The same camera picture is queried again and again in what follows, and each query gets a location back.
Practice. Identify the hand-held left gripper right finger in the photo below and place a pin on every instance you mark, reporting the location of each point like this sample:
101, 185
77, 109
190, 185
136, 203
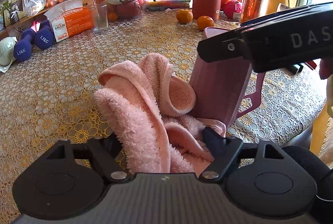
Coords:
212, 141

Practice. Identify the blue dumbbell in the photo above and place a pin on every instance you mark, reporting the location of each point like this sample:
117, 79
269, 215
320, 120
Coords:
43, 36
22, 51

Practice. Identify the orange and white tissue box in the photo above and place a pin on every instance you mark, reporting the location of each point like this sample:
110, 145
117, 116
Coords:
75, 22

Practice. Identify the stack of colourful books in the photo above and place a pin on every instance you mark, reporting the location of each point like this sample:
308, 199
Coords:
169, 1

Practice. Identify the person's right hand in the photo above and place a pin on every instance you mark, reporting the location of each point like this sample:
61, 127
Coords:
325, 69

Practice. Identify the tangerine with stem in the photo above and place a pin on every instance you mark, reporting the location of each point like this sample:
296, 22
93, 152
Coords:
184, 16

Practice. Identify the pink fluffy towel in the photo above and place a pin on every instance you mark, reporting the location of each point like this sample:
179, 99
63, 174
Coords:
135, 120

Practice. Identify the pink round fruit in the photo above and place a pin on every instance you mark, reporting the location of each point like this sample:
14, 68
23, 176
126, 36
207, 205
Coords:
232, 9

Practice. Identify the picture frame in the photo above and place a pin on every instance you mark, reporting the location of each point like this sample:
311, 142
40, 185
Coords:
15, 10

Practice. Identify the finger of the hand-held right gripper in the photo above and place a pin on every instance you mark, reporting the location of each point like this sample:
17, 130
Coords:
221, 49

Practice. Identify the wooden sideboard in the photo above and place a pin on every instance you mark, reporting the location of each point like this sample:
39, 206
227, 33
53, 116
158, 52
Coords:
33, 17

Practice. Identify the glass bottle of tea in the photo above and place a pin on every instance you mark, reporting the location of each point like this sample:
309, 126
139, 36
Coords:
251, 5

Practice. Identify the bag of oranges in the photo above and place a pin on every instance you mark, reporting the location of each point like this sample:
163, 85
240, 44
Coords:
53, 1

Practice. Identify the clear drinking glass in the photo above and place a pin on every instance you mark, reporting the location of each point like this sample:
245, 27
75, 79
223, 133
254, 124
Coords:
98, 18

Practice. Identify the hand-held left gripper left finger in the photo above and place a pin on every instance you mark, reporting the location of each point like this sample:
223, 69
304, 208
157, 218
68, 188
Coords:
104, 153

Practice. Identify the pale green round object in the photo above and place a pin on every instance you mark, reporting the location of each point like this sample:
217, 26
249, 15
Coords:
6, 51

